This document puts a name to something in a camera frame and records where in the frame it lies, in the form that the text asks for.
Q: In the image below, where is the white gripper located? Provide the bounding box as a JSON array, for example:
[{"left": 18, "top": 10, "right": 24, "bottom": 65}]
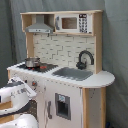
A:
[{"left": 0, "top": 77, "right": 38, "bottom": 108}]

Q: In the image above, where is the wooden toy kitchen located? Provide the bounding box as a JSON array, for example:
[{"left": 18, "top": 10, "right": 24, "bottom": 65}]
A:
[{"left": 8, "top": 10, "right": 115, "bottom": 128}]

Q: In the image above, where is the red right stove knob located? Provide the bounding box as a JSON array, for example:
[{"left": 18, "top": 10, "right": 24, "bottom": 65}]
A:
[{"left": 32, "top": 81, "right": 37, "bottom": 87}]

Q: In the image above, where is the toy oven door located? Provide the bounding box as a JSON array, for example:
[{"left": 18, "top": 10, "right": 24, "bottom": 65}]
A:
[{"left": 28, "top": 100, "right": 38, "bottom": 120}]

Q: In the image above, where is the silver toy pot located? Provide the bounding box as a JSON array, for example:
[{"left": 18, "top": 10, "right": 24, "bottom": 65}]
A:
[{"left": 25, "top": 57, "right": 40, "bottom": 68}]

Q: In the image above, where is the black toy stovetop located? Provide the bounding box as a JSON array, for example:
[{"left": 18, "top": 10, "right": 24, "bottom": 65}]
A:
[{"left": 20, "top": 63, "right": 56, "bottom": 73}]

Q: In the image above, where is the toy fridge door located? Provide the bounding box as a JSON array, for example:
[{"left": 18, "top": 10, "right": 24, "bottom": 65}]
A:
[{"left": 45, "top": 81, "right": 82, "bottom": 128}]

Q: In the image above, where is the grey toy sink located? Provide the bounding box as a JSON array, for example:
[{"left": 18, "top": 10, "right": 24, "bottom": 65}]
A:
[{"left": 53, "top": 67, "right": 92, "bottom": 81}]

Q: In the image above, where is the black toy faucet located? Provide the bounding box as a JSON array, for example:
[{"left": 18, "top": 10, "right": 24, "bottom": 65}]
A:
[{"left": 75, "top": 49, "right": 95, "bottom": 71}]

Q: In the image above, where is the grey range hood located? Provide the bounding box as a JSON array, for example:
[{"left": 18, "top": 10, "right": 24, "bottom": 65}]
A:
[{"left": 25, "top": 15, "right": 54, "bottom": 34}]

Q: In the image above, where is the white toy microwave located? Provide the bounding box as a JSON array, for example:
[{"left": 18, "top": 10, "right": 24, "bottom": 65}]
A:
[{"left": 55, "top": 14, "right": 92, "bottom": 34}]

